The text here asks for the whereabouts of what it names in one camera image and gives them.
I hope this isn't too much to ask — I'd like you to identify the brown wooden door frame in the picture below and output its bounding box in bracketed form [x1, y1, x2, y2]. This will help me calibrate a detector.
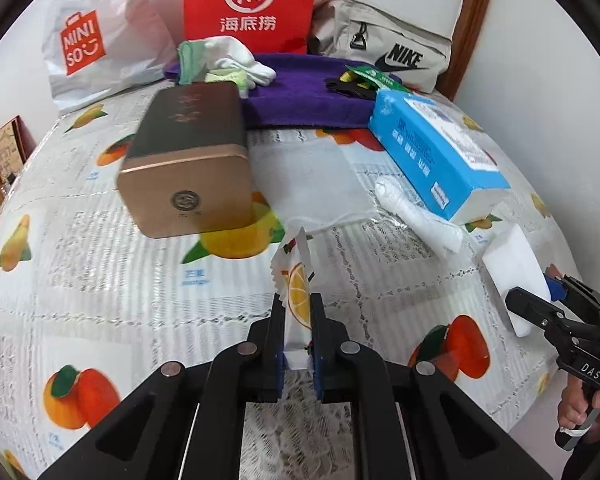
[437, 0, 490, 100]

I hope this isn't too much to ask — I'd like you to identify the white mesh cloth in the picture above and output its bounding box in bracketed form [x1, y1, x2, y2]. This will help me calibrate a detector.
[249, 139, 375, 233]

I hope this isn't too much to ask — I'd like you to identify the white glove with green cuff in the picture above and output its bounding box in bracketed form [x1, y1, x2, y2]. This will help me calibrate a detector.
[178, 36, 276, 99]

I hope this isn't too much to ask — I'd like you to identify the white Miniso plastic bag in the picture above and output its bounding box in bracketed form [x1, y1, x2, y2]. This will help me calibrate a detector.
[42, 0, 175, 114]

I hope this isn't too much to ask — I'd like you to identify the lemon print wet wipe packet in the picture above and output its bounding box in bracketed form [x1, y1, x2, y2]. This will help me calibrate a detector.
[271, 228, 313, 370]

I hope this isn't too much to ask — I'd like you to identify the white sponge block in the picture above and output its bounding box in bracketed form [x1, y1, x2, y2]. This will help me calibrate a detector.
[481, 222, 554, 338]

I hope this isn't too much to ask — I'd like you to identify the blue tissue pack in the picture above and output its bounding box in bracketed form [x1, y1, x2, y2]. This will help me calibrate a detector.
[368, 89, 509, 224]

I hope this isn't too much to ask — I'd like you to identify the dark green wipe packet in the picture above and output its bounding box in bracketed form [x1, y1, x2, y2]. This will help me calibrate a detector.
[347, 65, 408, 92]

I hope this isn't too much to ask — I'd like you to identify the beige Nike bag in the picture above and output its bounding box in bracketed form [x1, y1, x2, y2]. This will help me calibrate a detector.
[309, 0, 452, 93]

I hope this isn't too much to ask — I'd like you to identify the green gold tin box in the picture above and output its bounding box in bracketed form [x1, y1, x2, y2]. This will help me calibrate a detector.
[117, 81, 253, 238]

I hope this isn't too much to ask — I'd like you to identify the yellow black sock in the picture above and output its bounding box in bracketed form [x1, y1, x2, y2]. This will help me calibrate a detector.
[325, 70, 378, 101]

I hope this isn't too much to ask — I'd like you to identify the patterned book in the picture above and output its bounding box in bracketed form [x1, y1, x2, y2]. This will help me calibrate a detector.
[0, 116, 32, 184]

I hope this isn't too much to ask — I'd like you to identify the person's right hand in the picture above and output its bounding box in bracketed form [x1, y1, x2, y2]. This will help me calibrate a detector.
[557, 375, 600, 442]

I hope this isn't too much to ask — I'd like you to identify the red Haidilao paper bag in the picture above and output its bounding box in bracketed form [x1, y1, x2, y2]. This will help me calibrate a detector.
[183, 0, 314, 54]

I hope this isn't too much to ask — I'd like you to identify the purple towel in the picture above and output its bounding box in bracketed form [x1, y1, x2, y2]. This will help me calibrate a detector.
[151, 53, 376, 130]

